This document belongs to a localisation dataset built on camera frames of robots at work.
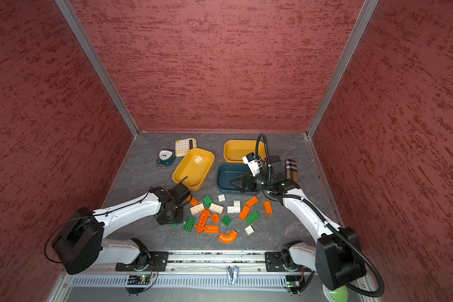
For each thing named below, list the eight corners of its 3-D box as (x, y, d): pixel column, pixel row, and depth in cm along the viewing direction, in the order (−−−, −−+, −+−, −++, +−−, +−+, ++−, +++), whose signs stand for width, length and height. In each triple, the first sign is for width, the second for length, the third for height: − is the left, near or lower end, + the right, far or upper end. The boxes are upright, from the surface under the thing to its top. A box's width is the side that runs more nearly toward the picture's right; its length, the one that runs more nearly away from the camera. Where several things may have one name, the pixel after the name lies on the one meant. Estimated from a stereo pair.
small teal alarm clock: (158, 167, 106) (155, 162, 102) (162, 154, 112) (159, 149, 108) (172, 167, 106) (170, 162, 102) (175, 154, 112) (174, 149, 108)
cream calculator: (173, 156, 110) (172, 154, 109) (177, 140, 119) (176, 138, 117) (195, 157, 110) (194, 154, 109) (198, 140, 119) (197, 138, 117)
